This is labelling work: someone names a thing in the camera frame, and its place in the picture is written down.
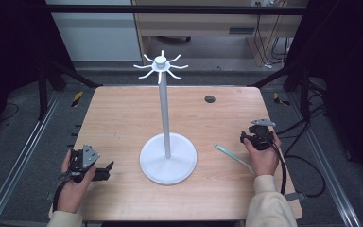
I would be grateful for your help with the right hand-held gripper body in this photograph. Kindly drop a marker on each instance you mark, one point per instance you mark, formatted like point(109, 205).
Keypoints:
point(261, 138)

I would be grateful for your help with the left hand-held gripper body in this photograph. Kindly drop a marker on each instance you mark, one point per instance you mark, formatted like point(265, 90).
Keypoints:
point(86, 156)

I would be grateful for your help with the white hook rack stand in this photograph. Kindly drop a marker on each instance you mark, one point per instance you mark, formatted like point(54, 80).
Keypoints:
point(167, 157)

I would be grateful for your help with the person's right hand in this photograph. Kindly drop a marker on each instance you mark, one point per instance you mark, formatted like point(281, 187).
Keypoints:
point(264, 160)

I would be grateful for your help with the person's left hand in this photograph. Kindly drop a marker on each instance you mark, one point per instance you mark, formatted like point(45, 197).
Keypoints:
point(73, 192)

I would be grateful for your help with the yellow black floor tape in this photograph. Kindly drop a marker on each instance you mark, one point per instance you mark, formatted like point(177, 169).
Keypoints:
point(280, 99)
point(77, 98)

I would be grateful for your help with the dark round table grommet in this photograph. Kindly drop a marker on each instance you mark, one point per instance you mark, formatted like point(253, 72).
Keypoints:
point(210, 99)

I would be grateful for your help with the black metal stand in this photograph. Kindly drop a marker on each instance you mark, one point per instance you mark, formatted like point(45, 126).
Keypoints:
point(52, 82)
point(296, 78)

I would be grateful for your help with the wooden desk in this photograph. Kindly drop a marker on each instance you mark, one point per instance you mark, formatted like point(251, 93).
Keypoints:
point(201, 26)

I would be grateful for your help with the white cabinet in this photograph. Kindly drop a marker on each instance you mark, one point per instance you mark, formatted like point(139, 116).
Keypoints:
point(100, 34)

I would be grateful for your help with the aluminium floor rail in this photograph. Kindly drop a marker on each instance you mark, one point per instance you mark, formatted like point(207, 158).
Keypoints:
point(327, 170)
point(15, 164)

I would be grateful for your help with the black frame crossbar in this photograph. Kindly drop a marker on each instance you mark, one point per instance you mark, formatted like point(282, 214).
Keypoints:
point(176, 9)

